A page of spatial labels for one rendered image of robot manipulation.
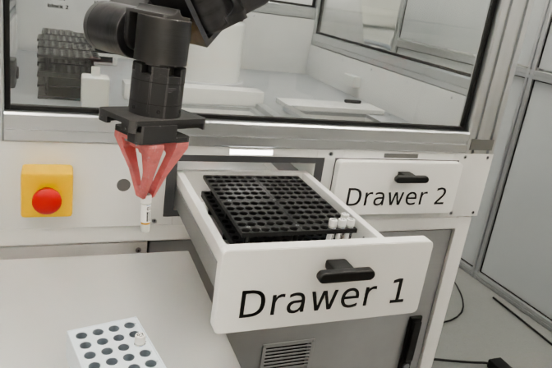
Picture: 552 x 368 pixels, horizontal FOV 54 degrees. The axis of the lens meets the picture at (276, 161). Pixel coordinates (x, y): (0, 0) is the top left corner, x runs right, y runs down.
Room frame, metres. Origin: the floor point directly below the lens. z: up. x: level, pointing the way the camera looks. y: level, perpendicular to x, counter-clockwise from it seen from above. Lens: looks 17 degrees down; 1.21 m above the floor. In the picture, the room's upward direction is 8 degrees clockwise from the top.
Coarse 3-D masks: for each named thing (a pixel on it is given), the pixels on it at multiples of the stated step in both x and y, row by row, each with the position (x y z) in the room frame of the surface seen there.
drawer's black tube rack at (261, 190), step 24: (216, 192) 0.79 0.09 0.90; (240, 192) 0.80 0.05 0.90; (264, 192) 0.82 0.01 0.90; (288, 192) 0.84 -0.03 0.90; (312, 192) 0.86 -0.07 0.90; (216, 216) 0.77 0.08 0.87; (240, 216) 0.71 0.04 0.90; (264, 216) 0.72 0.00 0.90; (288, 216) 0.74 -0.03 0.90; (312, 216) 0.75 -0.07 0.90; (336, 216) 0.77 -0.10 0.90; (240, 240) 0.69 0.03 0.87; (264, 240) 0.70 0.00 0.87; (288, 240) 0.72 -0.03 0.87; (312, 240) 0.74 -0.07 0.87
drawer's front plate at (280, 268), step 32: (224, 256) 0.54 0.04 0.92; (256, 256) 0.56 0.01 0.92; (288, 256) 0.58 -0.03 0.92; (320, 256) 0.59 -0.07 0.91; (352, 256) 0.61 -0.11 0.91; (384, 256) 0.63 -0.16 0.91; (416, 256) 0.65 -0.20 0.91; (224, 288) 0.55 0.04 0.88; (256, 288) 0.56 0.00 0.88; (288, 288) 0.58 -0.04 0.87; (320, 288) 0.60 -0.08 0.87; (384, 288) 0.63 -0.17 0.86; (416, 288) 0.65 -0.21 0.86; (224, 320) 0.55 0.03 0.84; (256, 320) 0.56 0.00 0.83; (288, 320) 0.58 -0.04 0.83; (320, 320) 0.60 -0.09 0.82
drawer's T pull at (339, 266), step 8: (328, 264) 0.59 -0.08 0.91; (336, 264) 0.58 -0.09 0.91; (344, 264) 0.59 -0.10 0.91; (320, 272) 0.56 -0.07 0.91; (328, 272) 0.56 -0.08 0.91; (336, 272) 0.56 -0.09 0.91; (344, 272) 0.57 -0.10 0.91; (352, 272) 0.57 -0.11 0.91; (360, 272) 0.57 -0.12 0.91; (368, 272) 0.58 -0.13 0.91; (320, 280) 0.55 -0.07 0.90; (328, 280) 0.56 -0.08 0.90; (336, 280) 0.56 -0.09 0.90; (344, 280) 0.57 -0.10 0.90; (352, 280) 0.57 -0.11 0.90; (360, 280) 0.57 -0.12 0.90
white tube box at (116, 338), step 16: (128, 320) 0.58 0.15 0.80; (80, 336) 0.54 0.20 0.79; (96, 336) 0.54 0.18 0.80; (112, 336) 0.54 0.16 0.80; (128, 336) 0.55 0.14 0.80; (80, 352) 0.50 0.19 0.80; (96, 352) 0.51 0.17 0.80; (112, 352) 0.52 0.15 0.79; (128, 352) 0.52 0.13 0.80; (144, 352) 0.53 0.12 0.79
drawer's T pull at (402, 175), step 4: (400, 172) 1.01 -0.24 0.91; (404, 172) 1.01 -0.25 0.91; (408, 172) 1.01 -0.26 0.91; (396, 176) 0.98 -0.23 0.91; (400, 176) 0.98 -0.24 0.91; (404, 176) 0.98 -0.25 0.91; (408, 176) 0.99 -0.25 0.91; (412, 176) 0.99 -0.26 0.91; (416, 176) 0.99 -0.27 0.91; (420, 176) 1.00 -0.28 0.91; (424, 176) 1.00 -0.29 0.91; (396, 180) 0.97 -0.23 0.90; (400, 180) 0.97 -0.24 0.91; (404, 180) 0.98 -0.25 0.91; (408, 180) 0.98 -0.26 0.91; (412, 180) 0.99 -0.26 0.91; (416, 180) 0.99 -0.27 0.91; (420, 180) 0.99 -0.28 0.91; (424, 180) 1.00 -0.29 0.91; (428, 180) 1.00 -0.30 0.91
